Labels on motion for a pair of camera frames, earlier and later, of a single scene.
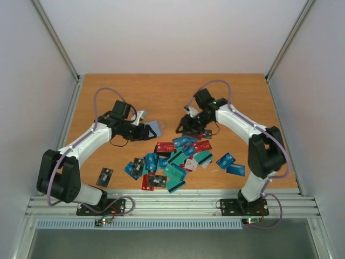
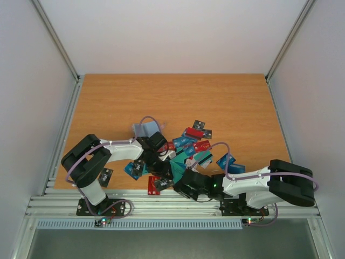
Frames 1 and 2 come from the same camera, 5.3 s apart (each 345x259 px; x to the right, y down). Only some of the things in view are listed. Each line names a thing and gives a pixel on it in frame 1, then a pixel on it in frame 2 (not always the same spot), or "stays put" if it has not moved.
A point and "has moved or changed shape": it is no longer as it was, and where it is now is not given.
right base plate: x=239 y=207 stays put
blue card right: x=226 y=161 stays put
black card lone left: x=104 y=177 stays put
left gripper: x=140 y=136 → x=163 y=171
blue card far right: x=237 y=169 stays put
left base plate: x=108 y=207 stays put
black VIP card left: x=137 y=167 stays put
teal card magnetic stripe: x=176 y=186 has moved or changed shape
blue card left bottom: x=129 y=169 stays put
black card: x=157 y=181 has moved or changed shape
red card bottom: x=145 y=182 → x=152 y=189
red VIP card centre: x=201 y=146 stays put
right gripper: x=188 y=123 → x=187 y=187
